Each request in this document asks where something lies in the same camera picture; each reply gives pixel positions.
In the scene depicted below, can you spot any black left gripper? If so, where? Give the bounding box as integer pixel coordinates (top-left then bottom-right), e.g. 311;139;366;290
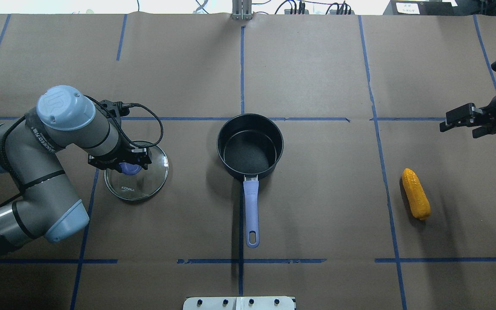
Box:
88;140;152;171

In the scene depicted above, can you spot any glass lid blue knob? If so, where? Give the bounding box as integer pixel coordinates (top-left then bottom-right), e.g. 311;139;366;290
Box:
104;146;169;202

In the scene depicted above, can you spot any yellow toy corn cob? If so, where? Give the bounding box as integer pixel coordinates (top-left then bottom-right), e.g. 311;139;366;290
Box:
401;167;431;220

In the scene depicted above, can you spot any dark blue saucepan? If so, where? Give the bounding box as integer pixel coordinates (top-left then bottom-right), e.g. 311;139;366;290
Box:
217;113;284;248

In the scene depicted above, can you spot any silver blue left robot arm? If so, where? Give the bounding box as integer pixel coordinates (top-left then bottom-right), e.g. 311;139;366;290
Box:
0;86;158;257

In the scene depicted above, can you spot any black box white label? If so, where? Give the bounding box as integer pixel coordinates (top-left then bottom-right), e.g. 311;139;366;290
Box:
382;0;456;16

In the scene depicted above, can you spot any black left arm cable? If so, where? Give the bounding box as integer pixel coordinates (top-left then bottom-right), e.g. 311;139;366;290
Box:
84;96;164;149

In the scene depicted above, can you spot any aluminium frame post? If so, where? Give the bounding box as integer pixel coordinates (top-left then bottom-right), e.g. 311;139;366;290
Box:
231;0;253;20

